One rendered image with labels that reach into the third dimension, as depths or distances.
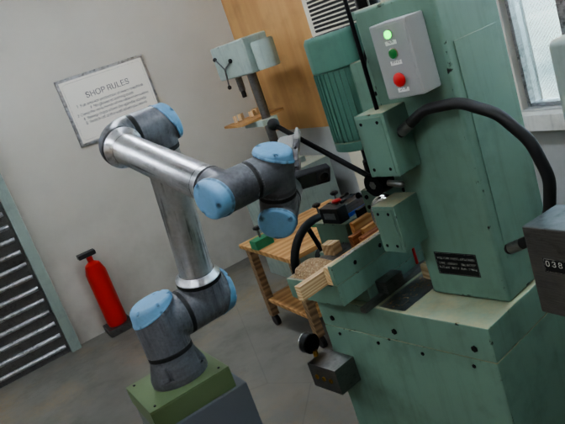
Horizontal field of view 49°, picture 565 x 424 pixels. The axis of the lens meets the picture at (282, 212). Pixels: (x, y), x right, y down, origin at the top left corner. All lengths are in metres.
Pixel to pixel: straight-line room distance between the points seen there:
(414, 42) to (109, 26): 3.49
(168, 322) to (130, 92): 2.80
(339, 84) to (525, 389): 0.86
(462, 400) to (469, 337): 0.21
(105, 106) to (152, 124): 2.71
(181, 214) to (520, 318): 1.00
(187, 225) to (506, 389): 1.01
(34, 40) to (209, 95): 1.26
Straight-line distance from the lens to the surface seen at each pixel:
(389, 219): 1.49
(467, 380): 1.59
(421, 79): 1.33
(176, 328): 2.01
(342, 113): 1.64
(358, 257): 1.64
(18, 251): 4.42
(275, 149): 1.39
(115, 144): 1.72
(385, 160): 1.44
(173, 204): 1.91
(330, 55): 1.62
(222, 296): 2.07
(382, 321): 1.67
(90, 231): 4.53
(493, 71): 1.48
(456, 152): 1.42
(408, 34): 1.33
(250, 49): 3.92
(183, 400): 2.01
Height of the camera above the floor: 1.53
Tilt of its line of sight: 15 degrees down
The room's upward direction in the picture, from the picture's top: 19 degrees counter-clockwise
